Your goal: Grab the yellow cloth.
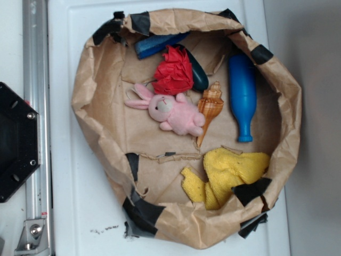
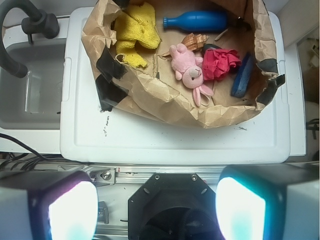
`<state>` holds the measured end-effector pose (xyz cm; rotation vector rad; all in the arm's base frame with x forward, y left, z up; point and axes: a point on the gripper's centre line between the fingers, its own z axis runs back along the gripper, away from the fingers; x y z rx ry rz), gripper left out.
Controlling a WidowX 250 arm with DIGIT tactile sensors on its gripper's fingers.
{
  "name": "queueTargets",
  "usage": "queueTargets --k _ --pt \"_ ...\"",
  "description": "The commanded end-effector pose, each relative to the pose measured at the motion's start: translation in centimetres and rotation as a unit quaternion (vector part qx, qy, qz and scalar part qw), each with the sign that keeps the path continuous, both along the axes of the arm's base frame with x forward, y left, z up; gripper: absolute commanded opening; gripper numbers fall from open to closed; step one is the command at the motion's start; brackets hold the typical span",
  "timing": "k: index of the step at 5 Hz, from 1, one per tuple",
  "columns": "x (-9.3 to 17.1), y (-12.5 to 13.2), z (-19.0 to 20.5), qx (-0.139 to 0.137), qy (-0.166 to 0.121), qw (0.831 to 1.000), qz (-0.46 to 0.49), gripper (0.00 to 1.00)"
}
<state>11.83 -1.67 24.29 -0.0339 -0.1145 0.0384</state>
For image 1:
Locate yellow terry cloth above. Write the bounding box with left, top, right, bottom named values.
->
left=181, top=148, right=270, bottom=210

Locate pink plush bunny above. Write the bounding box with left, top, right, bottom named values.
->
left=125, top=84, right=206, bottom=137

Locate brown paper bag nest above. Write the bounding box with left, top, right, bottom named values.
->
left=72, top=9, right=302, bottom=249

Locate orange striped conch shell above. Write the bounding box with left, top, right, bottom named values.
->
left=197, top=81, right=224, bottom=147

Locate red crumpled paper flower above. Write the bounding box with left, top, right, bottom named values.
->
left=152, top=45, right=194, bottom=95

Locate dark teal oval object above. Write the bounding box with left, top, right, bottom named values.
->
left=177, top=44, right=209, bottom=92

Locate blue sponge block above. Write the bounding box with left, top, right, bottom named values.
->
left=134, top=32, right=190, bottom=60

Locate blue plastic bottle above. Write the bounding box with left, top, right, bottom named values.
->
left=229, top=54, right=257, bottom=142

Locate white plastic tray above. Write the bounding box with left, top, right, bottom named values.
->
left=47, top=1, right=290, bottom=255

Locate aluminium extrusion rail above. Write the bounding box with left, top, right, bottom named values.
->
left=22, top=1, right=55, bottom=255

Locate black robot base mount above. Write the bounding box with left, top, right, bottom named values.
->
left=1, top=82, right=40, bottom=203

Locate metal corner bracket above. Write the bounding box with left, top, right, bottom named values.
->
left=14, top=219, right=48, bottom=255

